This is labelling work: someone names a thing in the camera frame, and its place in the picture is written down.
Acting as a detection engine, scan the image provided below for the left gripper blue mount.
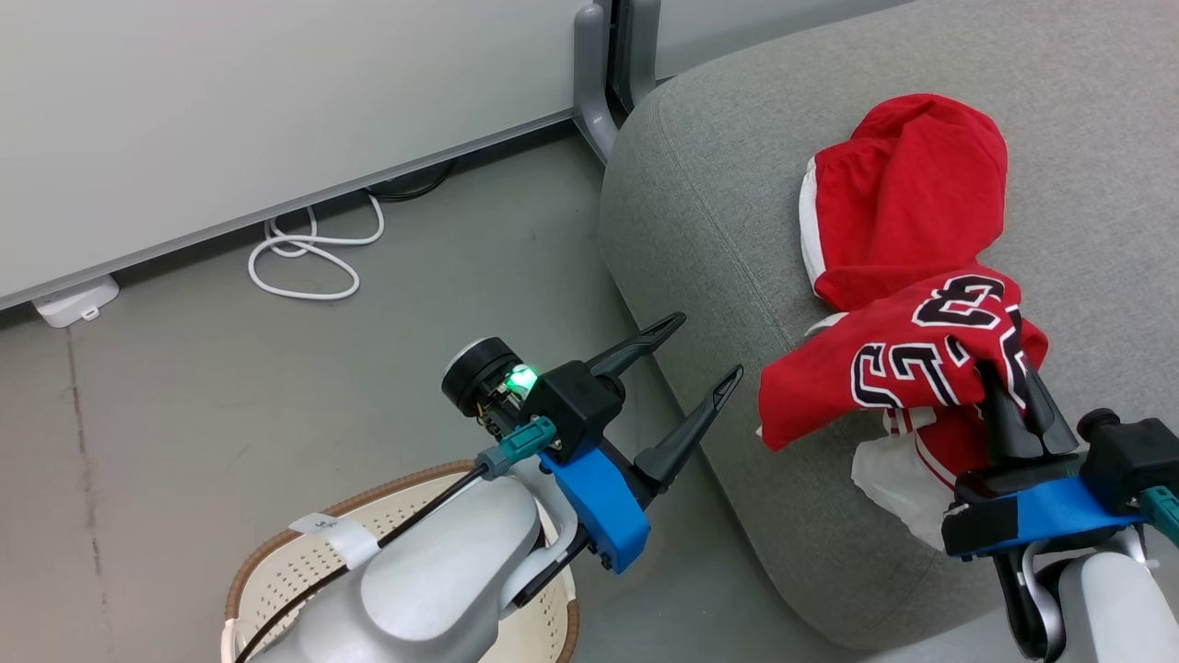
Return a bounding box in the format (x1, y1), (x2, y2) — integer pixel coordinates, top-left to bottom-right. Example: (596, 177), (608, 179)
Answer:
(441, 311), (745, 575)

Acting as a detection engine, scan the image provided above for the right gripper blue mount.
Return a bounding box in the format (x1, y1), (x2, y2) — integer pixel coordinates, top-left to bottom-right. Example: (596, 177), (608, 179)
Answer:
(940, 358), (1145, 559)

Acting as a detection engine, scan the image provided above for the red basketball jersey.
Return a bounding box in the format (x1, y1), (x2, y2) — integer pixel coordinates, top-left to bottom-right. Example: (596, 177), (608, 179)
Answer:
(758, 92), (1051, 553)

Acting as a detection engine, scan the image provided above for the white perforated laundry basket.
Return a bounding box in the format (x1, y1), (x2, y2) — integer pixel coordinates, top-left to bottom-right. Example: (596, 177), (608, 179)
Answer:
(224, 460), (581, 663)

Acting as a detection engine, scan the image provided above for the grey fabric sofa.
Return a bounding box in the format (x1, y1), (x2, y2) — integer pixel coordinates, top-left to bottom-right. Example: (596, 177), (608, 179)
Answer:
(599, 0), (1179, 651)

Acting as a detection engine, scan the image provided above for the white tape label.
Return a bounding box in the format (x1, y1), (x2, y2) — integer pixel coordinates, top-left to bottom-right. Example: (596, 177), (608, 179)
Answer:
(289, 512), (381, 571)

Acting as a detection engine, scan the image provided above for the white power adapter box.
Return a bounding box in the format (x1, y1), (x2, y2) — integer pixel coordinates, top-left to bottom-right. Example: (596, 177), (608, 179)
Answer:
(31, 273), (122, 330)

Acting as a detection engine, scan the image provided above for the black cable with teal plug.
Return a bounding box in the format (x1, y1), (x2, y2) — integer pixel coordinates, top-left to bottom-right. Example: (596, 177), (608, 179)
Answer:
(235, 416), (559, 663)
(1140, 485), (1179, 547)

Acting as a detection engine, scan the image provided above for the black floor cable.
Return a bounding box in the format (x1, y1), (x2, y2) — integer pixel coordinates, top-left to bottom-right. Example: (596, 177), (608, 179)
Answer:
(367, 160), (459, 204)

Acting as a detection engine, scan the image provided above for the grey partition post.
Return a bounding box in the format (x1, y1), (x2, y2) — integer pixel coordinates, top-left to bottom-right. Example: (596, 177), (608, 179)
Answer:
(572, 0), (663, 168)

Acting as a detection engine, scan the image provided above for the white coiled floor cable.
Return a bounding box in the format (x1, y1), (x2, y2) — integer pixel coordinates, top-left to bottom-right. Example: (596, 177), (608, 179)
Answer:
(246, 192), (387, 303)

